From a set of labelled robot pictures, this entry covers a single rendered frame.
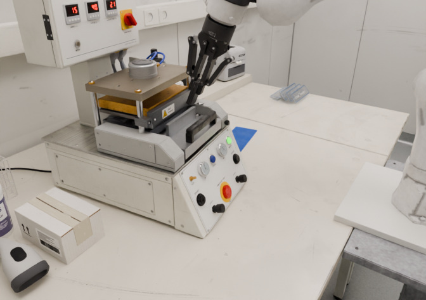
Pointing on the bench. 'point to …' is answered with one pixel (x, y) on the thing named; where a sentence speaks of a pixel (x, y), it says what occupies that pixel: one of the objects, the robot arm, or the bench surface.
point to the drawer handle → (200, 125)
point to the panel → (213, 179)
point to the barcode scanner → (21, 264)
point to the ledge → (224, 87)
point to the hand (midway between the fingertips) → (194, 92)
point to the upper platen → (118, 104)
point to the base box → (127, 186)
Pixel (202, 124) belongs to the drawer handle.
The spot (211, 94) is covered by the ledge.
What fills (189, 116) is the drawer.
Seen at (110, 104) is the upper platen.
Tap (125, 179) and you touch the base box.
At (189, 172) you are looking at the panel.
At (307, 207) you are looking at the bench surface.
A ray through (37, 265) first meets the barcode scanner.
